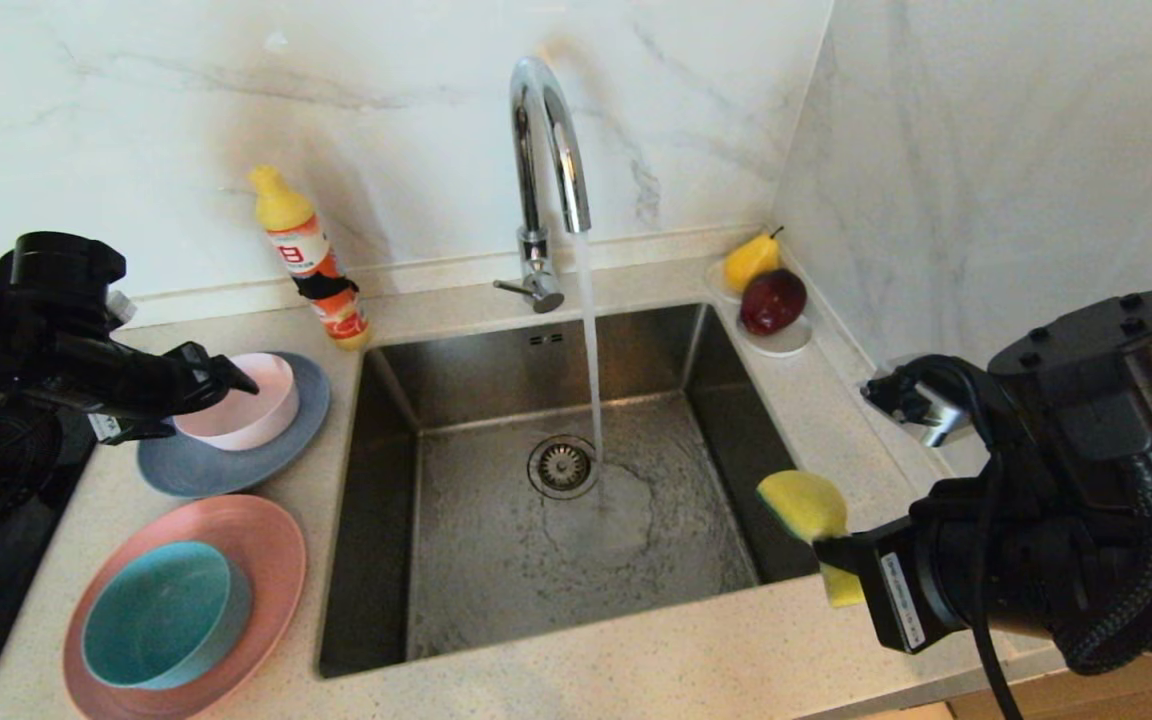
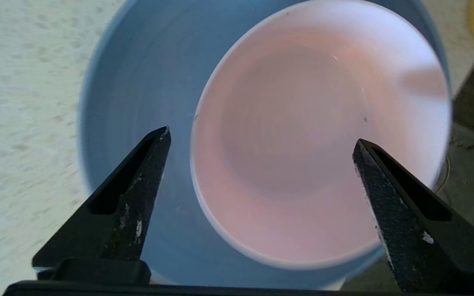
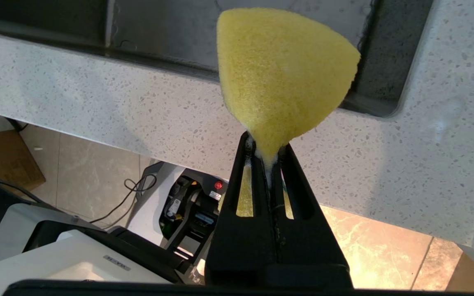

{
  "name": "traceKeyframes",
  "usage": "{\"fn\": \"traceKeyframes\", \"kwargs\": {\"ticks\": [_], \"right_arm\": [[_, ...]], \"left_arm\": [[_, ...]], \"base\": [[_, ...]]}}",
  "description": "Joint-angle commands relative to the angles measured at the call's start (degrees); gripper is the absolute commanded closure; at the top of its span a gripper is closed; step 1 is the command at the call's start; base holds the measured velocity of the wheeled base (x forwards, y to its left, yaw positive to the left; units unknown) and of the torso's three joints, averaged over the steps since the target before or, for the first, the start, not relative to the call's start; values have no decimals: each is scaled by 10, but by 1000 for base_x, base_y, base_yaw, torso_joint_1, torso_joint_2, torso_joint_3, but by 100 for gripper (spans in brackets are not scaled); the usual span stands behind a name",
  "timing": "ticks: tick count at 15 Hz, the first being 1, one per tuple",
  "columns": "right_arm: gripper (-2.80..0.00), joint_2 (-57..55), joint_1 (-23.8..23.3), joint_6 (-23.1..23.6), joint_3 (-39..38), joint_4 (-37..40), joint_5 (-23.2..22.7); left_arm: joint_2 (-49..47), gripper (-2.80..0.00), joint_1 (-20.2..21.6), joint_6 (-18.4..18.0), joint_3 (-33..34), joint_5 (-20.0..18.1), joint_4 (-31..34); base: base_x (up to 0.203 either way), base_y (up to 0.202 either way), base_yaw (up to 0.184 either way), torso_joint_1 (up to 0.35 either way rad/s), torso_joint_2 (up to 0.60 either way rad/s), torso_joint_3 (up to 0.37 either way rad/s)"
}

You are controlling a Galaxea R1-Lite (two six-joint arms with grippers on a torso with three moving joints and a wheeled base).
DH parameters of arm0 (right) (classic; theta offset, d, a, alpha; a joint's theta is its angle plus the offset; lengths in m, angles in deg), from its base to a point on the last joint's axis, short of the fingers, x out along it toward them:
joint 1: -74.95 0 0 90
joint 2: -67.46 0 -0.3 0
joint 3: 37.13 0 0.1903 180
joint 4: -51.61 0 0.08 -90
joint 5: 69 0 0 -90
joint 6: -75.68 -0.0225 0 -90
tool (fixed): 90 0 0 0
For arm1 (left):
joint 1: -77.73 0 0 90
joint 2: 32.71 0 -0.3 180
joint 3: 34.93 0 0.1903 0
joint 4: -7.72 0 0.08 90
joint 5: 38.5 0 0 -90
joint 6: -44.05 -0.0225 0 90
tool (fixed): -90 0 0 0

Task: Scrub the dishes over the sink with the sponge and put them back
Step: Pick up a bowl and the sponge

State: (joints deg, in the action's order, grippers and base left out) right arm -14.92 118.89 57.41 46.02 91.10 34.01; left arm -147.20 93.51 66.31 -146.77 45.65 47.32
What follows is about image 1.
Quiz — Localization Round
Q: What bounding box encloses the pale pink bowl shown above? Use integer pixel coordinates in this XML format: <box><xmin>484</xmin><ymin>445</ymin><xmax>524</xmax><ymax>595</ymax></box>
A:
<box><xmin>176</xmin><ymin>352</ymin><xmax>300</xmax><ymax>451</ymax></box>

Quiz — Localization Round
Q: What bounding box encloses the yellow fish-shaped sponge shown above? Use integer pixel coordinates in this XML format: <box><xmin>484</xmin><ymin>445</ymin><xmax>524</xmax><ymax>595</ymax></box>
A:
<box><xmin>756</xmin><ymin>470</ymin><xmax>867</xmax><ymax>608</ymax></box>

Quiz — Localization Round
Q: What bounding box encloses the yellow-capped orange dish soap bottle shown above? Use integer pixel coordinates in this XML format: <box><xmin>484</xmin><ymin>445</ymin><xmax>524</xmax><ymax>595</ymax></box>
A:
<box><xmin>248</xmin><ymin>165</ymin><xmax>370</xmax><ymax>351</ymax></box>

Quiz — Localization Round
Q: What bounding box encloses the chrome gooseneck faucet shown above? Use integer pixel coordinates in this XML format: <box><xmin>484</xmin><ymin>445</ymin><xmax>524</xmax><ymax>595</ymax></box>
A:
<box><xmin>493</xmin><ymin>56</ymin><xmax>592</xmax><ymax>314</ymax></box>

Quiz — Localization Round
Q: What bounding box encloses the stainless steel sink basin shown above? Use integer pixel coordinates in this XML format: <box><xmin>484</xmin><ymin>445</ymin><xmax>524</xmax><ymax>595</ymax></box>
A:
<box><xmin>316</xmin><ymin>303</ymin><xmax>849</xmax><ymax>678</ymax></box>

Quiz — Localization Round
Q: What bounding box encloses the blue-grey plate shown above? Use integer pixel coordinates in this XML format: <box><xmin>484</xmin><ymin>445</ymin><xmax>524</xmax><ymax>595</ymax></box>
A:
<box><xmin>136</xmin><ymin>352</ymin><xmax>332</xmax><ymax>499</ymax></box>

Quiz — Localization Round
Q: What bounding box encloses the pink plate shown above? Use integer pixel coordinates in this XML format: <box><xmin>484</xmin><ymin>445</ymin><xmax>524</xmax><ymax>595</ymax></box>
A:
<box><xmin>62</xmin><ymin>494</ymin><xmax>308</xmax><ymax>720</ymax></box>

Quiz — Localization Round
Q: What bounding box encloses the black braided right arm sleeve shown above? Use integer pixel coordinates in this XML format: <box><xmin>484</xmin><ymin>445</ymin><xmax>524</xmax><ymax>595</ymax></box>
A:
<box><xmin>1051</xmin><ymin>455</ymin><xmax>1152</xmax><ymax>673</ymax></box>

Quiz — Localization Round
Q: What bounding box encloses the light wooden cabinet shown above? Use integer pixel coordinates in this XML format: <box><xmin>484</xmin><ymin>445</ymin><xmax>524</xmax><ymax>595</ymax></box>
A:
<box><xmin>946</xmin><ymin>650</ymin><xmax>1152</xmax><ymax>720</ymax></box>

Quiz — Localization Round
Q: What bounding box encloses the teal bowl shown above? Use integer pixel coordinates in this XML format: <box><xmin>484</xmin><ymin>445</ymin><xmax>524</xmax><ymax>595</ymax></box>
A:
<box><xmin>81</xmin><ymin>541</ymin><xmax>254</xmax><ymax>690</ymax></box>

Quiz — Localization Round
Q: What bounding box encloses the small white dish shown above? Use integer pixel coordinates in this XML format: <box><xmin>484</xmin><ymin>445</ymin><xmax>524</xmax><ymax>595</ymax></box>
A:
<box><xmin>704</xmin><ymin>260</ymin><xmax>813</xmax><ymax>357</ymax></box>

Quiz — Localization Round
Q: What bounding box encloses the dark red apple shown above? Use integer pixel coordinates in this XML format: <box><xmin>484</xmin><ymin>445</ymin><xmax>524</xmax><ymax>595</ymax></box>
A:
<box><xmin>738</xmin><ymin>269</ymin><xmax>807</xmax><ymax>336</ymax></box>

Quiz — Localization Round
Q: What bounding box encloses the round metal drain strainer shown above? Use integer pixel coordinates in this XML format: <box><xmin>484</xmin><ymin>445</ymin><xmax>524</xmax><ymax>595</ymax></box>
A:
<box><xmin>527</xmin><ymin>435</ymin><xmax>600</xmax><ymax>501</ymax></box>

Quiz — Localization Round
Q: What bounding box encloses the yellow pear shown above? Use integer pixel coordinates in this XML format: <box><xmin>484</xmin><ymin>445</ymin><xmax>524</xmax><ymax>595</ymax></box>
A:
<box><xmin>722</xmin><ymin>227</ymin><xmax>784</xmax><ymax>296</ymax></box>

